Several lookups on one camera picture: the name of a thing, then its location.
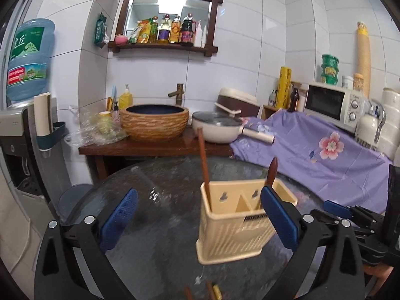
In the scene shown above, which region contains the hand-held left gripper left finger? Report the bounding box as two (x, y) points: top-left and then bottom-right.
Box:
(34, 188), (140, 300)

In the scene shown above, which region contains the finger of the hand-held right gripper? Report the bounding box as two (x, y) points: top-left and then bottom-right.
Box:
(323, 200), (387, 226)
(311, 209), (395, 265)

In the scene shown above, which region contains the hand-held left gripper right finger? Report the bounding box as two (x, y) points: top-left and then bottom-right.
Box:
(260, 185), (366, 300)

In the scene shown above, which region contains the beige plastic utensil holder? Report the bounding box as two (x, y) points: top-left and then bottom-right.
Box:
(196, 179), (298, 265)

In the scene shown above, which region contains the purple floral cloth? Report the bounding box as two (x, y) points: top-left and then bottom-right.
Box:
(229, 108), (394, 215)

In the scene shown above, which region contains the grey trash bin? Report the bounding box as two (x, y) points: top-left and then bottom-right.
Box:
(58, 184), (94, 222)

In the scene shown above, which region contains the dark wooden counter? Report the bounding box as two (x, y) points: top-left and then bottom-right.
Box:
(78, 128), (235, 182)

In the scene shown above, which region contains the white thermos kettle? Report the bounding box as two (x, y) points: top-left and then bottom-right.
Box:
(354, 100), (386, 146)

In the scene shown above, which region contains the long brown wooden chopstick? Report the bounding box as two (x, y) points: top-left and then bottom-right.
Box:
(196, 128), (213, 211)

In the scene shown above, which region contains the clear plastic bag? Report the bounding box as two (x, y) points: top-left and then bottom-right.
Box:
(64, 104), (129, 147)

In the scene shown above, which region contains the woven pattern wash basin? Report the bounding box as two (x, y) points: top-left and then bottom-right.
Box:
(120, 104), (190, 142)

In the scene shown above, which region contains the yellow cup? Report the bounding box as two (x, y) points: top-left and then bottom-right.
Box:
(99, 111), (112, 132)

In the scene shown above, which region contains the white microwave oven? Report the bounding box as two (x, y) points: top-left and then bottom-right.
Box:
(304, 81), (372, 135)

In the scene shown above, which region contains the teal plastic holder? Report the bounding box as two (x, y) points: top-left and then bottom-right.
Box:
(36, 121), (66, 158)

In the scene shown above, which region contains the cream electric pan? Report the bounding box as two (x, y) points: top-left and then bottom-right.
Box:
(191, 111), (276, 146)

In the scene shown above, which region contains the light wooden box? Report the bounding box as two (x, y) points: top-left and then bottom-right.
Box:
(260, 104), (282, 120)

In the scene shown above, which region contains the tall cream bottle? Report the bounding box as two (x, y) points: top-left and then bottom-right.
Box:
(297, 87), (308, 111)

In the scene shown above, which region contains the brown glass bottle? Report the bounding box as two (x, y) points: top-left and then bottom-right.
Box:
(287, 88), (300, 113)

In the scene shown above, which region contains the yellow soap pump bottle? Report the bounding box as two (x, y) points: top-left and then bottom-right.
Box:
(118, 84), (133, 110)

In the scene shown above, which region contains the glass pan lid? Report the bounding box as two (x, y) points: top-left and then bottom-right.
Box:
(192, 111), (243, 125)

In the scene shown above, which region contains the white rice paddle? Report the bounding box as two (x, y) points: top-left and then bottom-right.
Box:
(214, 101), (242, 115)

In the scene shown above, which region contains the brown white rice cooker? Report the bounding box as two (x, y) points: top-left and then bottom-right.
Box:
(217, 87), (261, 119)

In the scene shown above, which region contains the yellow wrap roll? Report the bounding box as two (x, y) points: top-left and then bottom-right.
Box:
(275, 66), (293, 111)

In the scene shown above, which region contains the bronze faucet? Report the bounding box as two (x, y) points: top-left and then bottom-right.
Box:
(168, 83), (185, 106)

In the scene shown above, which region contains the grey water dispenser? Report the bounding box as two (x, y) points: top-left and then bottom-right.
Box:
(0, 98), (72, 213)

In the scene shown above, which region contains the tall beige roll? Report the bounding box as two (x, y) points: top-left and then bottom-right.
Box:
(357, 21), (371, 99)

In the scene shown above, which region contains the blue water jug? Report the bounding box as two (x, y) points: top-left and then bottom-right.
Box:
(7, 19), (56, 102)

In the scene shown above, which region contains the yellow seasoning packet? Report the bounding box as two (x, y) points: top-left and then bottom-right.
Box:
(137, 20), (151, 44)

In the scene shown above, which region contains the green hanging packet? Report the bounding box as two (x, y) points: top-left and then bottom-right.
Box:
(94, 12), (109, 49)

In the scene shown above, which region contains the green yellow oil bottle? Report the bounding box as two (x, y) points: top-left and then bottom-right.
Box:
(149, 16), (159, 43)

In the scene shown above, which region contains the purple label oil bottle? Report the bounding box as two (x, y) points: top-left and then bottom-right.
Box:
(157, 14), (172, 44)

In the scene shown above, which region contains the orange label bottle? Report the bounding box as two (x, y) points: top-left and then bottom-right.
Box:
(169, 15), (182, 44)

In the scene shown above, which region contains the dark soy sauce bottle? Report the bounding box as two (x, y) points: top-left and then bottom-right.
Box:
(179, 13), (196, 47)

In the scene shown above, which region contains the wooden framed mirror shelf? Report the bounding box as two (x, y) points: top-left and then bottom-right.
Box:
(108, 0), (224, 57)

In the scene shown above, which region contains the wooden spoon with reddish handle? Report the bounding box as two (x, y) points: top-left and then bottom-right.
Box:
(257, 157), (279, 209)

